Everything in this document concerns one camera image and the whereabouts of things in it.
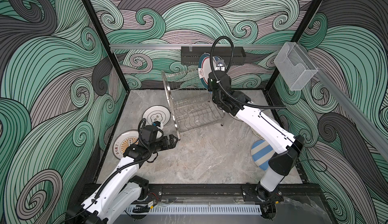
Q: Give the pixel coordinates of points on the blue striped plate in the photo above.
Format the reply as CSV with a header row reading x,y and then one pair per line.
x,y
261,153

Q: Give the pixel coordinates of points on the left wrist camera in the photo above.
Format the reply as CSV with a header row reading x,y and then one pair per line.
x,y
152,133

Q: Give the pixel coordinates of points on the orange sunburst plate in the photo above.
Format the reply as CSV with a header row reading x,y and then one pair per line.
x,y
123,141

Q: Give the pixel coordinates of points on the green red rimmed plate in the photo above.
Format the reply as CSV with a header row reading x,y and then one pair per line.
x,y
204,69

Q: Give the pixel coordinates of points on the steel wire dish rack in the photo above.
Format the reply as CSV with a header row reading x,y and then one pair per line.
x,y
190,103

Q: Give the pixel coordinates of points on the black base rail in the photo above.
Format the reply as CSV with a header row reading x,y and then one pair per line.
x,y
248,191

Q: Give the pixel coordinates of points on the white slotted cable duct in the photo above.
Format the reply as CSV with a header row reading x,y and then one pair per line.
x,y
200,209

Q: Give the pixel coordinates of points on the clear acrylic wall holder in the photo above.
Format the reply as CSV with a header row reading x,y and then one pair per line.
x,y
295,65

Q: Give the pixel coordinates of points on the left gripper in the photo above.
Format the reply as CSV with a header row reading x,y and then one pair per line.
x,y
172,143

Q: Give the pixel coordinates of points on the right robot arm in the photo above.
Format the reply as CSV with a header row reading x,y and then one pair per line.
x,y
285,147

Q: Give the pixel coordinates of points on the black wall shelf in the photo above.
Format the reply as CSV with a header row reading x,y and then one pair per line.
x,y
190,55

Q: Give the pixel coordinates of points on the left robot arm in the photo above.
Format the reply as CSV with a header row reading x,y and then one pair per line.
x,y
118,191

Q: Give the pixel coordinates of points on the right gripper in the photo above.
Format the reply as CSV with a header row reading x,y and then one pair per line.
x,y
212,85

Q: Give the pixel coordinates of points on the white plate black outline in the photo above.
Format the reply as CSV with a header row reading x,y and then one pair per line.
x,y
157,113

